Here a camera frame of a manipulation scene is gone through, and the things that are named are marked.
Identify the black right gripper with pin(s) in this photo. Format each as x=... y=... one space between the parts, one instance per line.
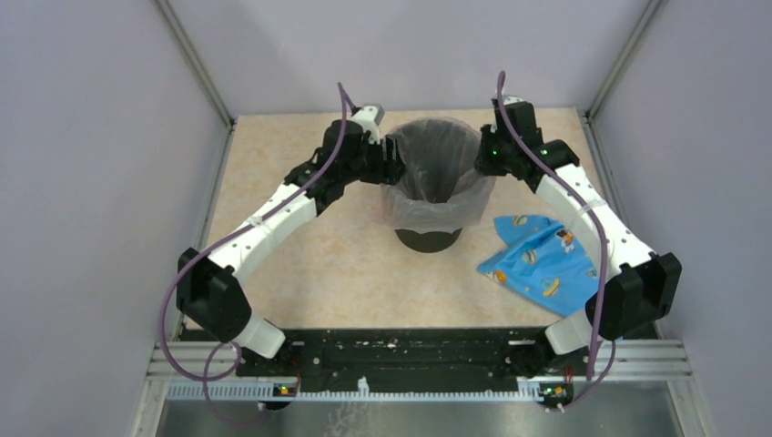
x=482 y=165

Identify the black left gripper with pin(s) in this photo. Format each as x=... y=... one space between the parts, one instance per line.
x=388 y=171

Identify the translucent pink trash bag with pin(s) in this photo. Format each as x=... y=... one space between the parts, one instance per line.
x=441 y=189

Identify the black plastic trash bin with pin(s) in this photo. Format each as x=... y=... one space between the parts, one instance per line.
x=429 y=242

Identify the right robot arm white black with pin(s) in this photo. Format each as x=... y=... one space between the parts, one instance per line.
x=636 y=286

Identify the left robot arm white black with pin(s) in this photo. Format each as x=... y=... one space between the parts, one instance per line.
x=209 y=290

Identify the blue cartoon printed bag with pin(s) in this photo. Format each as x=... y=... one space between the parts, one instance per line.
x=543 y=262

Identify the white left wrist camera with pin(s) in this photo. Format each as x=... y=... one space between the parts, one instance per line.
x=369 y=118

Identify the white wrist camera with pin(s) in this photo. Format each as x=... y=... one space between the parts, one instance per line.
x=510 y=106
x=369 y=118

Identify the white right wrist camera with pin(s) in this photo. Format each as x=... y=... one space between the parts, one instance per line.
x=510 y=106

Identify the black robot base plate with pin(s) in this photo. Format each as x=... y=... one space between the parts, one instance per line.
x=526 y=346

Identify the white slotted cable duct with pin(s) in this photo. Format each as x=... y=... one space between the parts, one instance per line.
x=284 y=391

